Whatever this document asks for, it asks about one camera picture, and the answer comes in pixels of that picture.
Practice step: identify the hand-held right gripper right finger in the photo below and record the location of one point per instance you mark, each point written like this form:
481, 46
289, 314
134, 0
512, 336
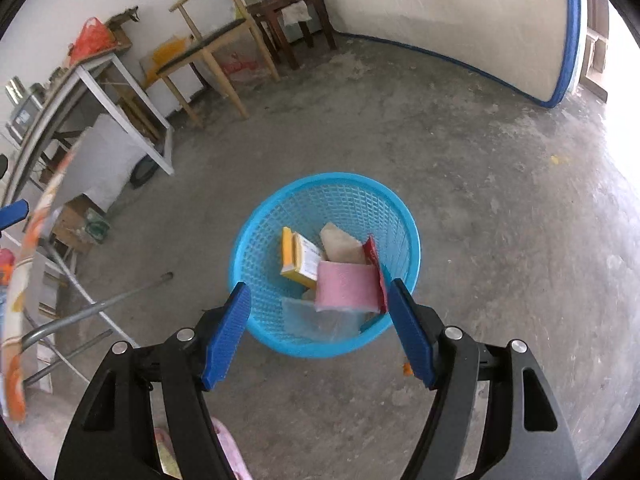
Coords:
415, 335

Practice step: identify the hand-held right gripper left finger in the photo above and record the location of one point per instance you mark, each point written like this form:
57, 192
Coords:
227, 335

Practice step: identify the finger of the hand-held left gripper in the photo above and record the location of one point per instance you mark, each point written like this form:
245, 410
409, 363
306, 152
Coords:
12, 212

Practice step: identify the pink sponge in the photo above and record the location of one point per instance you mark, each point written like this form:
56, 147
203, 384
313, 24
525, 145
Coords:
345, 285

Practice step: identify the red wrapper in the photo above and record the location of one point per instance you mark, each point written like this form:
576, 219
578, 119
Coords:
372, 255

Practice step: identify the clear plastic bag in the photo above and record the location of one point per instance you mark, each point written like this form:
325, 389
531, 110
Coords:
320, 322

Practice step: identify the yellow box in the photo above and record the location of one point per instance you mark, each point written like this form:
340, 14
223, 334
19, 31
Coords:
295, 260

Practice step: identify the beige paper packet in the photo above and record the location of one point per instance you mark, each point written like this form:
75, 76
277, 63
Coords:
340, 245

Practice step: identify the blue plastic basket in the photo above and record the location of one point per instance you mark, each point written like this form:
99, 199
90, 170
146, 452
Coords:
325, 200

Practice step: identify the orange peel scrap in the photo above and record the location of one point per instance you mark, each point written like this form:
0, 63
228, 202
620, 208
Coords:
407, 369

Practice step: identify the cardboard box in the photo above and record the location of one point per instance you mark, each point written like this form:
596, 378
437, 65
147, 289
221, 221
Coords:
75, 225

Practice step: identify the patterned tablecloth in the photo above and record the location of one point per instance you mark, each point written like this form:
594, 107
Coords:
20, 310

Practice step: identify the pink slipper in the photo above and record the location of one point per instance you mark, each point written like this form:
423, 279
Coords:
230, 450

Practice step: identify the white bag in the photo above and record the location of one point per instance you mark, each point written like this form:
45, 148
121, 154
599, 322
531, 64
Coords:
115, 160

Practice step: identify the white side table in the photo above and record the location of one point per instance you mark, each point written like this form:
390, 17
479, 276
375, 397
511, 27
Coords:
145, 115

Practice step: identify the orange plastic bag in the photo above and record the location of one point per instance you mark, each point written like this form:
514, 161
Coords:
92, 40

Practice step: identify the yellow bag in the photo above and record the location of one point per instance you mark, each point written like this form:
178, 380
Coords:
167, 55

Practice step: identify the wooden chair with dark seat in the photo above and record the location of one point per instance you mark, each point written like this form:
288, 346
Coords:
210, 45

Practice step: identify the white mattress with blue edge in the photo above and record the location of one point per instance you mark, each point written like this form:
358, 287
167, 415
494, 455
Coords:
450, 20

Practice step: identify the white rag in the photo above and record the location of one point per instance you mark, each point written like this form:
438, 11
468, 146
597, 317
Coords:
297, 14

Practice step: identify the dark wooden stool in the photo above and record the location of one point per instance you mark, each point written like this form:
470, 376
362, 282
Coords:
280, 7

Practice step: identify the metal table frame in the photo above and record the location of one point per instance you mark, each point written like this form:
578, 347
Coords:
100, 305

